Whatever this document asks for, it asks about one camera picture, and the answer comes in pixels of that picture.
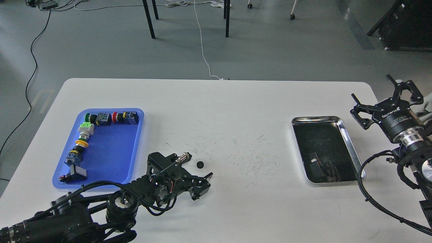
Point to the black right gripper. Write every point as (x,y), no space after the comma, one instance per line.
(398,119)

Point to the yellow push button switch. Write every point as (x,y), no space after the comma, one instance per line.
(75,157)

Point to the black table leg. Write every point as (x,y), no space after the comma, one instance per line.
(147,15)
(226,16)

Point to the black table leg right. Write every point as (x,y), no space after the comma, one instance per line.
(226,16)

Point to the blue plastic tray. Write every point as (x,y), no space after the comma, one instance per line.
(110,154)

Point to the small black gear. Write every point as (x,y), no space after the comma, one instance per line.
(200,164)

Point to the green push button switch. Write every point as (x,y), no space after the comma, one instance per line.
(101,119)

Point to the red push button switch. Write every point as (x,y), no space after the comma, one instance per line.
(129,118)

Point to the black cabinet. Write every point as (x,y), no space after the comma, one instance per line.
(407,26)

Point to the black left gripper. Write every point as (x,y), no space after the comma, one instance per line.
(160,189)

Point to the black square push button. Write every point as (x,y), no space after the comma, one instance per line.
(76,174)

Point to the white green push button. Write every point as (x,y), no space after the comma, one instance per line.
(86,130)

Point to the silver metal tray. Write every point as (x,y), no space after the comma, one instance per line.
(328,156)

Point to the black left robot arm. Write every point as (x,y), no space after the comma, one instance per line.
(105,211)

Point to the black power strip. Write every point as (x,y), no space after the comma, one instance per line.
(42,4)

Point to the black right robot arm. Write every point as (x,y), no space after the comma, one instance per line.
(412,157)

